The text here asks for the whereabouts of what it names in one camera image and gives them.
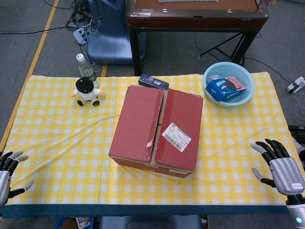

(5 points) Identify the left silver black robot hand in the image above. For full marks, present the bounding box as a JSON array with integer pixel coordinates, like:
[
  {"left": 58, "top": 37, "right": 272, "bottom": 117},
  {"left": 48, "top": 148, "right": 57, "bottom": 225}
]
[{"left": 0, "top": 150, "right": 35, "bottom": 208}]

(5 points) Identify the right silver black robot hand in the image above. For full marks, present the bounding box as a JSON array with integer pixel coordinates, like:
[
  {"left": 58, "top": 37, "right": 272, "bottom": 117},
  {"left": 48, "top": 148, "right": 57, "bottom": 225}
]
[{"left": 250, "top": 138, "right": 305, "bottom": 197}]

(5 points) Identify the red cardboard box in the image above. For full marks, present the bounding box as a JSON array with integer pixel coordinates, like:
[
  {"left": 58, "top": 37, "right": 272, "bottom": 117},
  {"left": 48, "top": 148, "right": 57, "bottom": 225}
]
[{"left": 109, "top": 85, "right": 204, "bottom": 179}]

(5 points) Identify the dark blue snack box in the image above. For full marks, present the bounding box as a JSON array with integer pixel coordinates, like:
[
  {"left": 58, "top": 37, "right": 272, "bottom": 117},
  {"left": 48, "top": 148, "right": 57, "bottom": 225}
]
[{"left": 138, "top": 73, "right": 170, "bottom": 91}]

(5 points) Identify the black equipment case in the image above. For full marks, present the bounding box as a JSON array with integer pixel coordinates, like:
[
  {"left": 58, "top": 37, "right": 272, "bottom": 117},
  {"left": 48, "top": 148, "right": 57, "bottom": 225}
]
[{"left": 288, "top": 124, "right": 305, "bottom": 144}]

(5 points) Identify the yellow white checkered tablecloth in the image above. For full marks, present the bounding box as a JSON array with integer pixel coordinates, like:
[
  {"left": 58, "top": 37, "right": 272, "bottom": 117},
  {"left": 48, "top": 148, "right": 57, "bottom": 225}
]
[{"left": 0, "top": 71, "right": 298, "bottom": 206}]

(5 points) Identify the printed booklet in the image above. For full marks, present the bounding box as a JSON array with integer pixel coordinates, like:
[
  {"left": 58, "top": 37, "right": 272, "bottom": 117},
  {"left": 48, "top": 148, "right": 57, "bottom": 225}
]
[{"left": 75, "top": 216, "right": 92, "bottom": 229}]

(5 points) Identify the white floor socket device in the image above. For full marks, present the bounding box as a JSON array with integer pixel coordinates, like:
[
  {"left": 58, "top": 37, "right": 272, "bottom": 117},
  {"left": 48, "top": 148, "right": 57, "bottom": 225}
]
[{"left": 285, "top": 76, "right": 305, "bottom": 94}]

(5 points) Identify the pink snack package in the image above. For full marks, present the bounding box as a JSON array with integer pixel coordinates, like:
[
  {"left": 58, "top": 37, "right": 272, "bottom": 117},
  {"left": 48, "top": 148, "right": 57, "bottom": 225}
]
[{"left": 225, "top": 76, "right": 247, "bottom": 92}]

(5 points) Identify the blue Oreo package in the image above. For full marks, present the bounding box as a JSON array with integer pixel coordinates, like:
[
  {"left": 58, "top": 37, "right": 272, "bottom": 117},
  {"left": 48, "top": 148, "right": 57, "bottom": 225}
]
[{"left": 205, "top": 77, "right": 241, "bottom": 102}]

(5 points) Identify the black headed plush doll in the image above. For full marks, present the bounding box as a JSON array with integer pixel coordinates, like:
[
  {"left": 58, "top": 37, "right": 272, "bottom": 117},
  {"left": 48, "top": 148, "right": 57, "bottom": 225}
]
[{"left": 70, "top": 77, "right": 107, "bottom": 107}]

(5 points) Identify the light blue plastic basin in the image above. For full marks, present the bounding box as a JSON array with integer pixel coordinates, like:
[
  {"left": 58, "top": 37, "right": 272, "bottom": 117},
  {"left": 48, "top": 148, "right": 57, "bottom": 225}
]
[{"left": 203, "top": 62, "right": 256, "bottom": 107}]

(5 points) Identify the clear plastic water bottle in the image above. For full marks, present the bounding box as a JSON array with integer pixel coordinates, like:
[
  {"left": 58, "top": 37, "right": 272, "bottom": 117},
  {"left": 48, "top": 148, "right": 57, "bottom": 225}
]
[{"left": 76, "top": 53, "right": 100, "bottom": 89}]

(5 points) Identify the white power strip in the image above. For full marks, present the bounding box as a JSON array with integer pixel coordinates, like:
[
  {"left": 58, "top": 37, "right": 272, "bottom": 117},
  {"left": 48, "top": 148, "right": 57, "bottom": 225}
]
[{"left": 73, "top": 26, "right": 92, "bottom": 45}]

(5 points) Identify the brown mahjong table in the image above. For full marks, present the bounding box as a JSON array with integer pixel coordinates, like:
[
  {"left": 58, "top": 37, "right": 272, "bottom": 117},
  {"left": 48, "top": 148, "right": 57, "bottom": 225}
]
[{"left": 125, "top": 0, "right": 270, "bottom": 76}]

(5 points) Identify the blue machine base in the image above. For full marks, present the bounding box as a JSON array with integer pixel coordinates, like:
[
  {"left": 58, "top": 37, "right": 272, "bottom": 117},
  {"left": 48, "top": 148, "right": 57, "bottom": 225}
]
[{"left": 87, "top": 0, "right": 147, "bottom": 65}]

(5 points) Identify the black metal stand frame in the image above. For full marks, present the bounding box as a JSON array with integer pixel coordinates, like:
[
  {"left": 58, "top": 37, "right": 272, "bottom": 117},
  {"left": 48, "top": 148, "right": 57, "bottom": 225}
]
[{"left": 199, "top": 32, "right": 246, "bottom": 66}]

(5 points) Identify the long black floor cable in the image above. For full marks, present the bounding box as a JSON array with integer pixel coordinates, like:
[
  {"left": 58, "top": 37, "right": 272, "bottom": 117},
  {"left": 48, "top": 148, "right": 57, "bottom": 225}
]
[{"left": 0, "top": 25, "right": 75, "bottom": 36}]

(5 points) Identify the black cable bundle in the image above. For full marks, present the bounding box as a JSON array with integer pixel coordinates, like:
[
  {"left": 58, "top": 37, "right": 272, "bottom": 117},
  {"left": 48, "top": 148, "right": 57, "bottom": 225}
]
[{"left": 64, "top": 0, "right": 102, "bottom": 33}]

